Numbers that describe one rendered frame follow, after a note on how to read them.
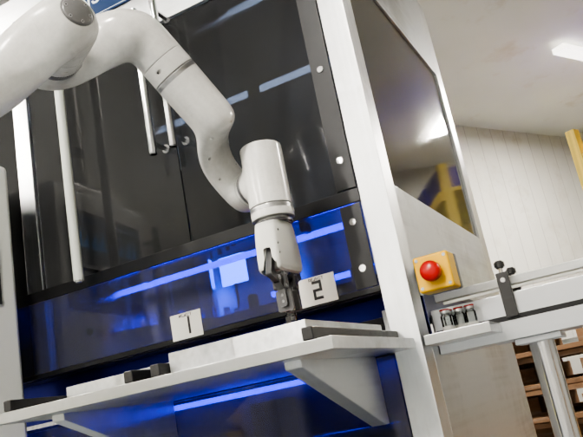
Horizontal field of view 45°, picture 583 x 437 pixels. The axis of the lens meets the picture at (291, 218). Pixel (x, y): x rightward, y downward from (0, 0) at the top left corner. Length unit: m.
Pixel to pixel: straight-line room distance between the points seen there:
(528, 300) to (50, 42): 1.00
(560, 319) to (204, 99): 0.80
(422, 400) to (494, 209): 6.62
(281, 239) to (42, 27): 0.55
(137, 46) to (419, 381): 0.83
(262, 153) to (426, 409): 0.58
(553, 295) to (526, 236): 6.75
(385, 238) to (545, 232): 7.10
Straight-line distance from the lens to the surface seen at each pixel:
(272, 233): 1.31
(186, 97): 1.35
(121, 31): 1.36
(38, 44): 1.23
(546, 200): 8.74
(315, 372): 1.17
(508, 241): 7.96
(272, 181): 1.35
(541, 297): 1.48
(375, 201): 1.47
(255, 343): 1.13
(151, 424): 1.61
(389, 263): 1.44
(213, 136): 1.36
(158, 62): 1.35
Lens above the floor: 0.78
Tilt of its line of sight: 15 degrees up
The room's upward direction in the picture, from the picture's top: 11 degrees counter-clockwise
